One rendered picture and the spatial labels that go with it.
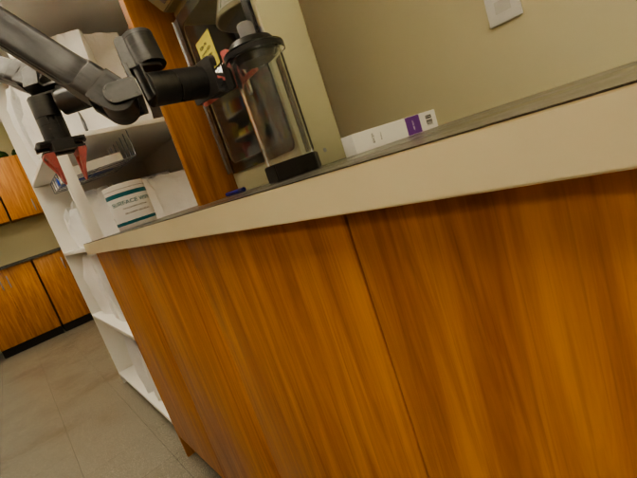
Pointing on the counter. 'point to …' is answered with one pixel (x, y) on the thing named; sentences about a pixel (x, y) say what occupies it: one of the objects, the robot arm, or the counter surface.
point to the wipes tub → (130, 204)
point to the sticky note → (207, 46)
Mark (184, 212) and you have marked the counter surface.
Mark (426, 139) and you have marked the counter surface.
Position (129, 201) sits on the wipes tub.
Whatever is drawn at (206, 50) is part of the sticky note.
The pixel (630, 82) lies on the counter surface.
